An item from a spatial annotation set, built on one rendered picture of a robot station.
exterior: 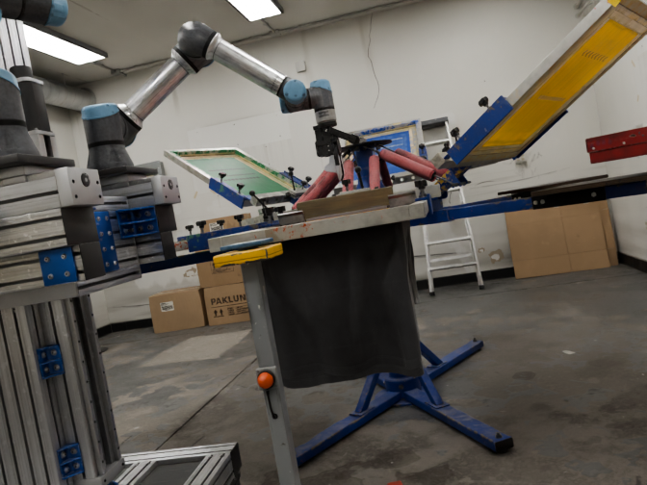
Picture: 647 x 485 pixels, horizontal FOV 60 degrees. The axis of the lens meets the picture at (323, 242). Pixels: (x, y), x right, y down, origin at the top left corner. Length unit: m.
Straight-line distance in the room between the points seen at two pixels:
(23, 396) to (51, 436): 0.14
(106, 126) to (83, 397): 0.85
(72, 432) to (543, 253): 5.07
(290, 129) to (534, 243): 2.87
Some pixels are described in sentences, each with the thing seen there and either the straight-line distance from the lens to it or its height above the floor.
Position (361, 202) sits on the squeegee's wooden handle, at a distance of 2.05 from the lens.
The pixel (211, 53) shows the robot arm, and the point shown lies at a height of 1.59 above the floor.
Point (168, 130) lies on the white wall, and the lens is 6.93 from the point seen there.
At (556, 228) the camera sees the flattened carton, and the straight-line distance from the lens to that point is 6.20.
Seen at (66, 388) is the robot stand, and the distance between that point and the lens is 1.85.
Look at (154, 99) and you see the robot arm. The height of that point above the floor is 1.50.
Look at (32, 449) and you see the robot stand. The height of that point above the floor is 0.49.
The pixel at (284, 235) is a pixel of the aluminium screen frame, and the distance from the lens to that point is 1.49.
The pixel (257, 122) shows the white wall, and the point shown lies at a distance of 6.52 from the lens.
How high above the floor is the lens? 1.01
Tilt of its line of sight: 3 degrees down
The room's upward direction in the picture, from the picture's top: 10 degrees counter-clockwise
